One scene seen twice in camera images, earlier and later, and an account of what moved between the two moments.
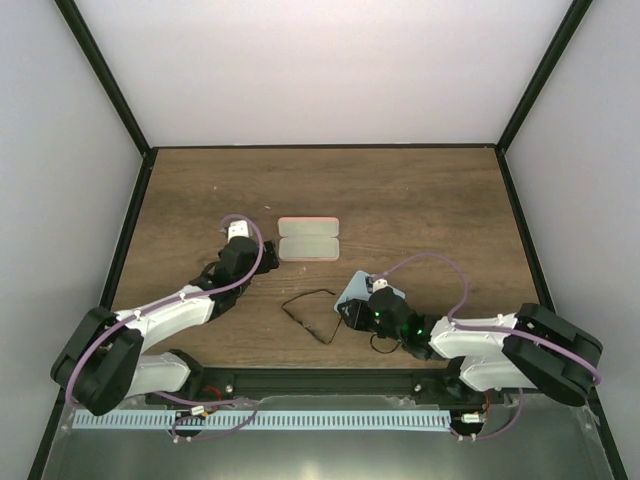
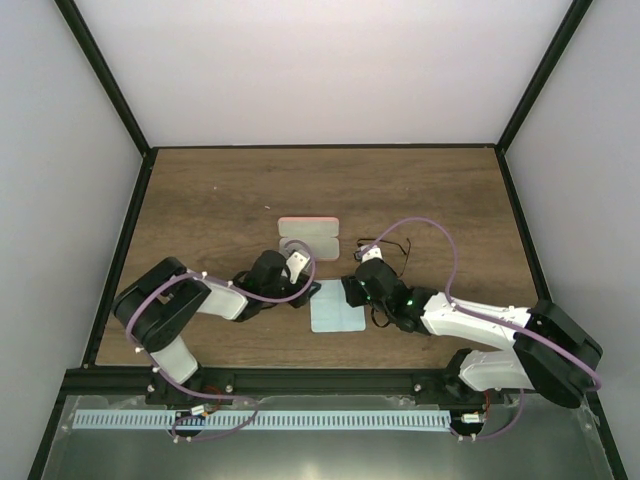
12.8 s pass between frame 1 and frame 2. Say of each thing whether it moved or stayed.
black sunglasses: moved
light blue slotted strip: stayed
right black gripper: moved
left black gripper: moved
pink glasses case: stayed
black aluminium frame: stayed
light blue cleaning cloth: moved
